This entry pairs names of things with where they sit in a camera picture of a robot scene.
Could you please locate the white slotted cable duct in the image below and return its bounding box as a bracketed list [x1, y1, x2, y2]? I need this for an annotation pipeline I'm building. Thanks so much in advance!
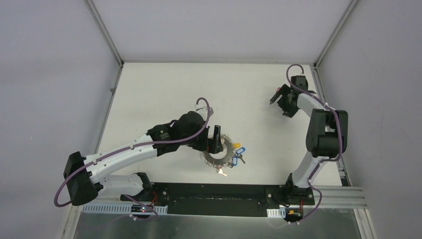
[82, 203, 154, 215]

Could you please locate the blue tag on keyring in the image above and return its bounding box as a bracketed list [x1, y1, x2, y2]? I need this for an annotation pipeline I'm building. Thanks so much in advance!
[231, 147, 246, 166]

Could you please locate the metal disc keyring holder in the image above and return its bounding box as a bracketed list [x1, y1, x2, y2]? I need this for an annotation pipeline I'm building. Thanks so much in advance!
[201, 134, 238, 177]

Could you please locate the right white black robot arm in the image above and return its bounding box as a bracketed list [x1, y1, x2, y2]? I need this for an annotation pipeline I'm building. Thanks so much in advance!
[268, 76, 348, 207]

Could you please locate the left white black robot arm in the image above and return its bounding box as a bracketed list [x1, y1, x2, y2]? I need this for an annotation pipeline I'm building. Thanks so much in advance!
[59, 111, 224, 206]

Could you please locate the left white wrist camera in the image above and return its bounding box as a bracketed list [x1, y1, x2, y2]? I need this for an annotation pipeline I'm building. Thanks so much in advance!
[195, 104, 213, 119]

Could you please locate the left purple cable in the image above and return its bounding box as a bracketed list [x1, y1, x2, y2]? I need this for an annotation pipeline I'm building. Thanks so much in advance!
[54, 97, 211, 221]

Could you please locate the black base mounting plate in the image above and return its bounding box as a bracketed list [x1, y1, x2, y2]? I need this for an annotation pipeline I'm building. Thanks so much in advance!
[133, 183, 315, 217]

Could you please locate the aluminium frame rail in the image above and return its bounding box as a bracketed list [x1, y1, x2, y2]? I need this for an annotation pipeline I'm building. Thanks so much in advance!
[313, 166, 367, 209]

